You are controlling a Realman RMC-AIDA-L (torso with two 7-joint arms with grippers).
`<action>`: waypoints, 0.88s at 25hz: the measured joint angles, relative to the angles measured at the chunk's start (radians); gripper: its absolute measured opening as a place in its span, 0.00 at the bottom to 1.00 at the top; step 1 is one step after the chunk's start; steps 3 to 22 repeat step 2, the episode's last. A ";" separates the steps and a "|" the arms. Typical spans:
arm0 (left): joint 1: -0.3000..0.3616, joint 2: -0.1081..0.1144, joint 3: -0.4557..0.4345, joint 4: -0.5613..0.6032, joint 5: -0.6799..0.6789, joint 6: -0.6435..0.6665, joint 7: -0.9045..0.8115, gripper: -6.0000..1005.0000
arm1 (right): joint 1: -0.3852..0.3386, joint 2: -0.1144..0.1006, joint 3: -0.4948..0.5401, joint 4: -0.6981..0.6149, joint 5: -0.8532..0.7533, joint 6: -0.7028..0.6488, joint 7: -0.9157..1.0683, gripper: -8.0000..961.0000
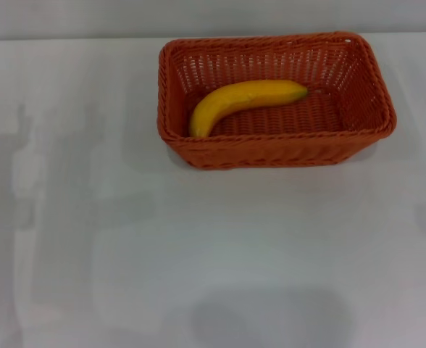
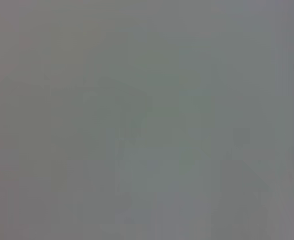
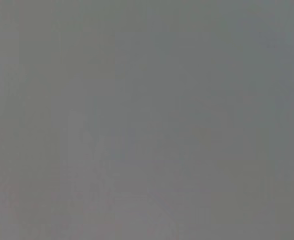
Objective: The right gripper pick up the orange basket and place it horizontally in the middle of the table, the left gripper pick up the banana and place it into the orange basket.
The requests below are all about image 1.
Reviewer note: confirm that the yellow banana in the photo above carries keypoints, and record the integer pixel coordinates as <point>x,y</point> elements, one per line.
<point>234,98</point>

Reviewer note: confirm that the orange woven plastic basket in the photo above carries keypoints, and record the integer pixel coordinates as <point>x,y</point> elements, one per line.
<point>271,150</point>

